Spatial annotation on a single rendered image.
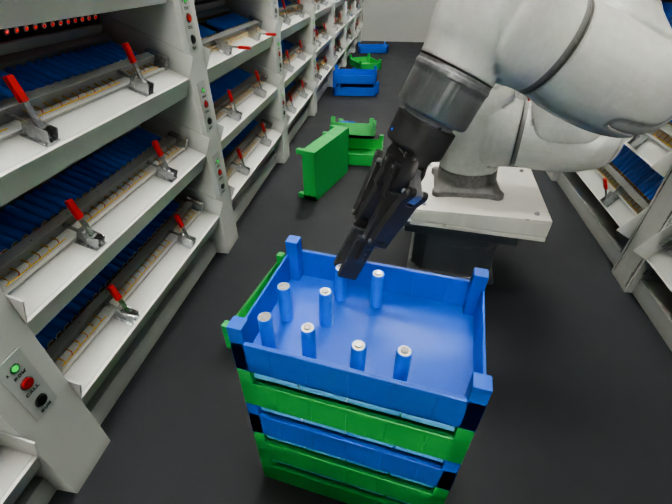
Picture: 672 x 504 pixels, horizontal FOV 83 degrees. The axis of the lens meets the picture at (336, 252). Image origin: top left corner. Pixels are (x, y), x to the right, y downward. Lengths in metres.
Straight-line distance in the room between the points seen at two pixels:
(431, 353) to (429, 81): 0.34
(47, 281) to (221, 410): 0.41
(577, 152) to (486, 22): 0.63
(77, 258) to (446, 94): 0.63
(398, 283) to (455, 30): 0.34
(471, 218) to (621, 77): 0.57
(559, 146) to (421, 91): 0.61
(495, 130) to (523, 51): 0.56
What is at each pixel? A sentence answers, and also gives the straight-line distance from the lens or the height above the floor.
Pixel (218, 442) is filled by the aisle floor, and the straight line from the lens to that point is 0.86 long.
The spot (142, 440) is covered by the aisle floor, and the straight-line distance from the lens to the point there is 0.91.
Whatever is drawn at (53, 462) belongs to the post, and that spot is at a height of 0.10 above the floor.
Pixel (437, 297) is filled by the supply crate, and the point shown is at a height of 0.33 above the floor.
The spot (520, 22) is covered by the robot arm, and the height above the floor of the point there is 0.70.
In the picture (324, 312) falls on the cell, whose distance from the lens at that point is 0.53.
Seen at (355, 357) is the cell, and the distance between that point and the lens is 0.46.
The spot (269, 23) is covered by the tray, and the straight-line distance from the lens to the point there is 1.68.
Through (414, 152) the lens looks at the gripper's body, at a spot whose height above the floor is 0.57.
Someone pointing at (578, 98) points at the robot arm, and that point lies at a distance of 0.49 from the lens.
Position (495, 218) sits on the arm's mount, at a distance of 1.00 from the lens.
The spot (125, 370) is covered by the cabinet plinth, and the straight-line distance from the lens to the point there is 0.98.
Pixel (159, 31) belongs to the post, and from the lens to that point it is 1.06.
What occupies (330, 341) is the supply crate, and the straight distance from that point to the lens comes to 0.54.
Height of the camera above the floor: 0.74
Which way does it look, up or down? 37 degrees down
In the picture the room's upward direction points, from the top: straight up
